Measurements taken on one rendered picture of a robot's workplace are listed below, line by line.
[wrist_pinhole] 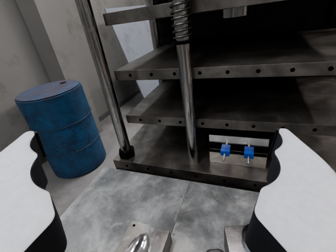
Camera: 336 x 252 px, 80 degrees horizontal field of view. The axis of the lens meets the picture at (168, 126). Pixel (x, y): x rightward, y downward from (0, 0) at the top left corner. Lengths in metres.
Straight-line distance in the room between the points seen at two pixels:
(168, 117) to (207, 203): 0.45
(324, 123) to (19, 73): 2.84
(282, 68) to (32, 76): 2.71
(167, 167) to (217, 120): 0.37
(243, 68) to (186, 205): 0.60
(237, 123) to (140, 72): 0.51
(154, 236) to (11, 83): 2.47
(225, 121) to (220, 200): 0.35
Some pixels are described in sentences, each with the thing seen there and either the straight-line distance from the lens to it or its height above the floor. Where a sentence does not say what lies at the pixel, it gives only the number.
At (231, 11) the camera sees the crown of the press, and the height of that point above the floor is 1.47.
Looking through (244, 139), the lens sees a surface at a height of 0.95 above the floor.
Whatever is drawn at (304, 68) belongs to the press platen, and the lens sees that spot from 0.90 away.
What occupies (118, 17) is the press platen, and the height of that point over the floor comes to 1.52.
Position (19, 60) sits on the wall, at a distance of 2.95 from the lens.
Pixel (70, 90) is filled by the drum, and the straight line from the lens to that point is 2.24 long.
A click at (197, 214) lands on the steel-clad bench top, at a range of 0.88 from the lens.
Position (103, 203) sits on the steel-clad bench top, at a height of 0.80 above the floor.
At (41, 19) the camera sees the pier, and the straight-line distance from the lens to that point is 2.84.
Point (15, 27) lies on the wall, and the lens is 3.01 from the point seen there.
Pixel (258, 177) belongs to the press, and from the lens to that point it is 1.06.
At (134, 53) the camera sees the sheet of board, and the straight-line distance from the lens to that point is 3.68.
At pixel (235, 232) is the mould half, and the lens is 0.72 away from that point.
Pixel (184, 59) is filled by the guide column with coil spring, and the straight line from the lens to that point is 0.86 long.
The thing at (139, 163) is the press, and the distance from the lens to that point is 1.18.
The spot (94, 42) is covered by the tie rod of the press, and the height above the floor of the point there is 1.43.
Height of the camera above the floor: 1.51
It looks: 30 degrees down
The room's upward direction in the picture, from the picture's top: 9 degrees counter-clockwise
